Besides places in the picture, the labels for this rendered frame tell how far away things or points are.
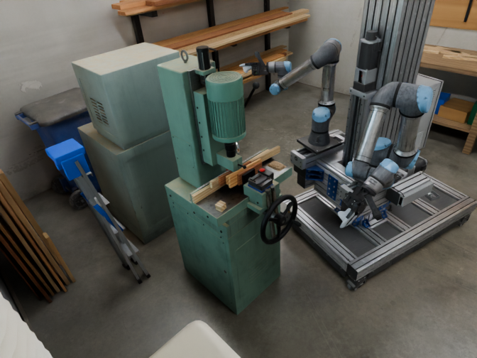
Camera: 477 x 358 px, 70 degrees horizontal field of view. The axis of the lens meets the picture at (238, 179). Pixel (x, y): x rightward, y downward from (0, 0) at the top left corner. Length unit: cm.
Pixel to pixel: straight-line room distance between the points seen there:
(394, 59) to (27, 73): 298
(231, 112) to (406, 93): 79
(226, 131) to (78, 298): 173
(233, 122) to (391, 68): 94
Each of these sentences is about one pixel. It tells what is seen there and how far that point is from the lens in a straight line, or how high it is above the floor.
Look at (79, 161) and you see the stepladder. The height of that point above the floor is 109.
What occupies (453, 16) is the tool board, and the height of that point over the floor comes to 116.
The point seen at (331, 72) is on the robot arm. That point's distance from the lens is 239.
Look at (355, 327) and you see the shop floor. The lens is 244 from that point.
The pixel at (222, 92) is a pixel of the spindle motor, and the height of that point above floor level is 146.
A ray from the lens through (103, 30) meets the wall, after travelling 388.
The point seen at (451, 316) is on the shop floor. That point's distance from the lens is 268.
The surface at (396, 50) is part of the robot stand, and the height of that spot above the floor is 149.
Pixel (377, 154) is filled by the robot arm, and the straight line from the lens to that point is 206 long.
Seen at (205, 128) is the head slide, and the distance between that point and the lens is 181.
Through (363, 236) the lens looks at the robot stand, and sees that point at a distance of 266.
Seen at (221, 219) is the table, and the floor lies 88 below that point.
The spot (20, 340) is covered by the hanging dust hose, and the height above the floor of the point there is 179.
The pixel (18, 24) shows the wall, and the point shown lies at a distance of 363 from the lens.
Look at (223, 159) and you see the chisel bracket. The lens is 186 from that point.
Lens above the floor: 205
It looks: 36 degrees down
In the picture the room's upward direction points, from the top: 5 degrees counter-clockwise
